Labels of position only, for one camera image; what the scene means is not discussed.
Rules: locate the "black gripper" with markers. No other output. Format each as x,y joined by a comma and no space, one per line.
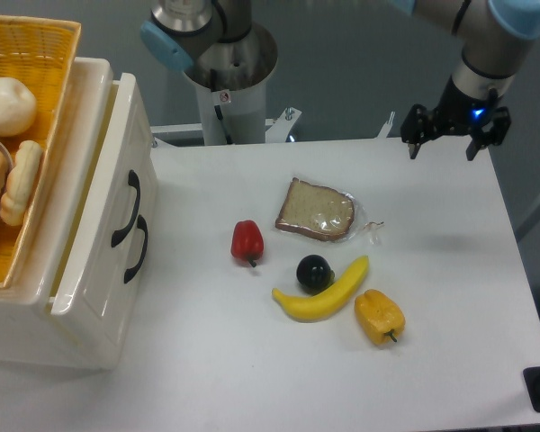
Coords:
457,114

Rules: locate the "dark purple eggplant ball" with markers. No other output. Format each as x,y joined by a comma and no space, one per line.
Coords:
314,274

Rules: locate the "yellow bell pepper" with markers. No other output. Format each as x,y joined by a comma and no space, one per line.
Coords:
379,317

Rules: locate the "yellow banana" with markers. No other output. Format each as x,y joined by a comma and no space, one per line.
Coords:
327,303

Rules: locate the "red bell pepper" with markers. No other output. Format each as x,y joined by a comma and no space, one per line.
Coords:
247,242

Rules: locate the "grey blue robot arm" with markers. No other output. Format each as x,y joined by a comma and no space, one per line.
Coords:
496,35

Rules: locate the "white drawer cabinet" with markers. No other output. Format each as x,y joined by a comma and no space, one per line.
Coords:
28,332

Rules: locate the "bread slice in plastic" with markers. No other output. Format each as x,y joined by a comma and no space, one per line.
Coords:
322,213

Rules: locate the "yellow wicker basket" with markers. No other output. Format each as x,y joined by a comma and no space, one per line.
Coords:
36,56

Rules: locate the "beige braided bread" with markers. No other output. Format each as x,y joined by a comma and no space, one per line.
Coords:
19,183

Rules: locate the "white round bun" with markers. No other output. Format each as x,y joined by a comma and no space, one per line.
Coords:
18,107

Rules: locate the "white table bracket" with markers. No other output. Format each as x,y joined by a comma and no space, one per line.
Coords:
386,128

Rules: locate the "white bracket with bolt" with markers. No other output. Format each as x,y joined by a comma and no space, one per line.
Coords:
279,129

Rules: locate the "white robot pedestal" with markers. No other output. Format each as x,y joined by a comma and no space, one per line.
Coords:
229,81

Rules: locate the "black lower drawer handle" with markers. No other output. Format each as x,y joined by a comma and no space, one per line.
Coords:
138,250

